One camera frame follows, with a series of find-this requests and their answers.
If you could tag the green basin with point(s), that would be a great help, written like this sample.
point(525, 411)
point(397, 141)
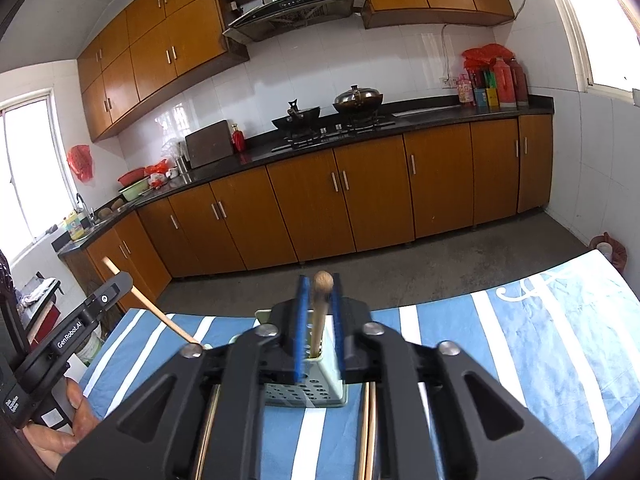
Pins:
point(135, 190)

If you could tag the dark lidded pot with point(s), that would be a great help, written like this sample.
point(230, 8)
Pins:
point(357, 99)

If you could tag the yellow box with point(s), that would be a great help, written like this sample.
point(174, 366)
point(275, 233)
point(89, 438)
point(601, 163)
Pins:
point(492, 97)

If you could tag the yellow dish soap bottle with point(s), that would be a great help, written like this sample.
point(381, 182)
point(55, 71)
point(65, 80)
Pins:
point(75, 225)

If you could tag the small red bottle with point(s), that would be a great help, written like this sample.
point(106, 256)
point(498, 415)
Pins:
point(238, 139)

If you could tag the red basin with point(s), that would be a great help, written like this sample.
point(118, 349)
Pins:
point(132, 176)

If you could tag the crumpled red bag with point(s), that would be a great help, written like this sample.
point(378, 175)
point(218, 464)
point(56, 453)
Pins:
point(157, 167)

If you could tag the blue white striped tablecloth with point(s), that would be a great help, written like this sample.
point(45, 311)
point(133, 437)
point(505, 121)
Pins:
point(500, 335)

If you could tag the hanging red plastic bag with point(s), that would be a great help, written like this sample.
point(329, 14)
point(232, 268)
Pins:
point(81, 162)

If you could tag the person's left hand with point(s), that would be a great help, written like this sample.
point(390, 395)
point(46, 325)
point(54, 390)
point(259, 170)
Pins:
point(82, 410)

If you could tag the sink faucet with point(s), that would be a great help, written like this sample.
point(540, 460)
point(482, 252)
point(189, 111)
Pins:
point(85, 207)

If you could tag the green perforated utensil holder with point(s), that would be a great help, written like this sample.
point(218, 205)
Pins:
point(325, 390)

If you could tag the brown cutting board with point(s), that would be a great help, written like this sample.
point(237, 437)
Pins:
point(210, 144)

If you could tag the wooden chopstick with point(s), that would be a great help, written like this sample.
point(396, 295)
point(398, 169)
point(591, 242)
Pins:
point(211, 427)
point(320, 310)
point(160, 312)
point(204, 442)
point(361, 435)
point(373, 435)

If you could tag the black wok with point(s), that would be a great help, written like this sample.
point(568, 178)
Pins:
point(295, 117)

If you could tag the small side table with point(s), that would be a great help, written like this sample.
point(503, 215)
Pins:
point(40, 305)

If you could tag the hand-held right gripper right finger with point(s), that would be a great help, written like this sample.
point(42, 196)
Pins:
point(338, 345)

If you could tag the red bag over condiments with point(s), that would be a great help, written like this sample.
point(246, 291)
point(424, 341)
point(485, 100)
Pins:
point(487, 54)

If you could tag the blue box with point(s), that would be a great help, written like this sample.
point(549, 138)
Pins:
point(480, 97)

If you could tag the long wooden wall cabinets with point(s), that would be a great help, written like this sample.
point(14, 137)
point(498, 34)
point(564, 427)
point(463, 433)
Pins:
point(150, 45)

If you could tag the wall socket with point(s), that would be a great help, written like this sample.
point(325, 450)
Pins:
point(446, 81)

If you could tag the pink packet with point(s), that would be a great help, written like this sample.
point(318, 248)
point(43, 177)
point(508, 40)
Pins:
point(465, 91)

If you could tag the white bucket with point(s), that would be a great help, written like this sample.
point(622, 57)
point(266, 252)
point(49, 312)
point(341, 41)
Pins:
point(90, 347)

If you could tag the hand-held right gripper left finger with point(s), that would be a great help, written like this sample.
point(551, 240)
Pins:
point(301, 340)

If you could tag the gas stove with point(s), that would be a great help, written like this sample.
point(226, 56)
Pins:
point(330, 132)

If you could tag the bright sunlit window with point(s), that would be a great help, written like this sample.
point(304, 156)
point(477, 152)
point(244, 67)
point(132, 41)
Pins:
point(600, 20)

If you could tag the wooden base cabinets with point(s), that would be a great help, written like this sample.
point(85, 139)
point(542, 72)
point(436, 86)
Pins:
point(380, 190)

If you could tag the brown clay jar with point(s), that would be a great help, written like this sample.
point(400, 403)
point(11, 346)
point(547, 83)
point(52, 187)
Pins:
point(617, 255)

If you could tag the window with white frame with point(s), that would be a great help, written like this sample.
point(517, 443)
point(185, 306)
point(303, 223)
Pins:
point(30, 170)

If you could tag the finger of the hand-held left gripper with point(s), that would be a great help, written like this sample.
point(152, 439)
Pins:
point(111, 292)

